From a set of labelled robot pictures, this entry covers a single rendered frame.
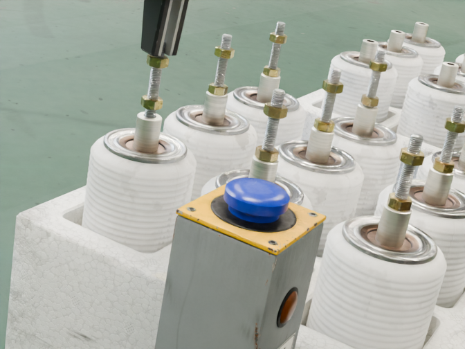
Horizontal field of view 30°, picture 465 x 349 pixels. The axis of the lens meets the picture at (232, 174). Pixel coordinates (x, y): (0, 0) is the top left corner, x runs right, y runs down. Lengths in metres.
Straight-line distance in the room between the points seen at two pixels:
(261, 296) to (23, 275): 0.35
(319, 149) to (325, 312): 0.19
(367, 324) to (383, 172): 0.27
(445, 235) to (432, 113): 0.44
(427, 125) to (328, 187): 0.42
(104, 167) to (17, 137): 0.71
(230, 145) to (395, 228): 0.23
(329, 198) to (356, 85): 0.44
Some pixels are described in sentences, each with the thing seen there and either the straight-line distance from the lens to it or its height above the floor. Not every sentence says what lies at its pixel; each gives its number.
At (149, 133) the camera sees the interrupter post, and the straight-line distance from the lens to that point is 0.77.
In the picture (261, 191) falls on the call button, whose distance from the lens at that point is 0.53.
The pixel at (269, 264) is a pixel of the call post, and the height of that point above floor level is 0.30.
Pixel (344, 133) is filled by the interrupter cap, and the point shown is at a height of 0.25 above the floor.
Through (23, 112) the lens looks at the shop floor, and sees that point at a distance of 1.57.
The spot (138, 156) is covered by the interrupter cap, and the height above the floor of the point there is 0.25.
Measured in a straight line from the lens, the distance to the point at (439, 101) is 1.19.
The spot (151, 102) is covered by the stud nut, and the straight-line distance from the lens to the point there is 0.76.
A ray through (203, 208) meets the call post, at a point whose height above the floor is 0.31.
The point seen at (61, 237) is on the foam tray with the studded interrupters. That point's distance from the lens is 0.77.
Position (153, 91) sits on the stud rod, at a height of 0.31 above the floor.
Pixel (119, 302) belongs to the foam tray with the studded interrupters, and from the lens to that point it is 0.75.
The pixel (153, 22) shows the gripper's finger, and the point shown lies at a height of 0.37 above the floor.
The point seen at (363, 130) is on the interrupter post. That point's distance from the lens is 0.93.
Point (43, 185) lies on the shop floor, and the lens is 1.29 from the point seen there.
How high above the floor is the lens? 0.53
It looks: 22 degrees down
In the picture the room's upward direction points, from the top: 11 degrees clockwise
